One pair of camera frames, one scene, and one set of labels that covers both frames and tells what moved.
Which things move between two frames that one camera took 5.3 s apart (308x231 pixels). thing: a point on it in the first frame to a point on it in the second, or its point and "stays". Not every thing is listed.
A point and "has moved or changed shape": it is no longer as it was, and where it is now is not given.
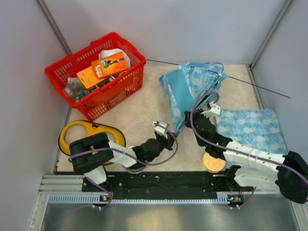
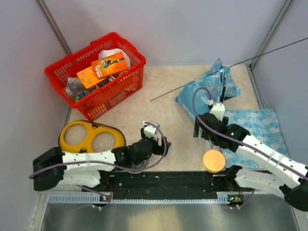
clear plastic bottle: (73, 86) stays
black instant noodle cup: (108, 80) stays
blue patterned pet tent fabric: (189, 82) has moved or changed shape
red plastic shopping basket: (93, 105) stays
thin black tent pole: (228, 77) to (230, 68)
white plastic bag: (106, 53) stays
